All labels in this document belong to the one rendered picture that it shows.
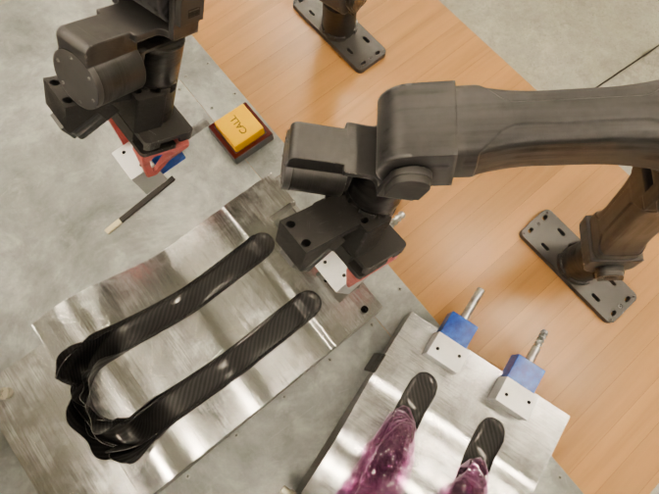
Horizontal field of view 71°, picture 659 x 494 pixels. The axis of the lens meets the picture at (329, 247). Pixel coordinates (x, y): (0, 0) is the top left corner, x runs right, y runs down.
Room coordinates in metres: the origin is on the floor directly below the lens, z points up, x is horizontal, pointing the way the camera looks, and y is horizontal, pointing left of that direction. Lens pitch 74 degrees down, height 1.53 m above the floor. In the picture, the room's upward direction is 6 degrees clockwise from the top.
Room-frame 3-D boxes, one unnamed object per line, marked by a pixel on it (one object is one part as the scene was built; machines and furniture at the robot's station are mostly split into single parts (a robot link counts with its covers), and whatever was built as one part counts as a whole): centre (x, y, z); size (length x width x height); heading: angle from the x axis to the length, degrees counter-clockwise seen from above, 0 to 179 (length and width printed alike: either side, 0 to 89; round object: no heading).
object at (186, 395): (0.03, 0.17, 0.92); 0.35 x 0.16 x 0.09; 135
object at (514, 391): (0.04, -0.30, 0.86); 0.13 x 0.05 x 0.05; 152
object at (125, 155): (0.29, 0.24, 0.94); 0.13 x 0.05 x 0.05; 135
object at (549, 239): (0.22, -0.41, 0.84); 0.20 x 0.07 x 0.08; 46
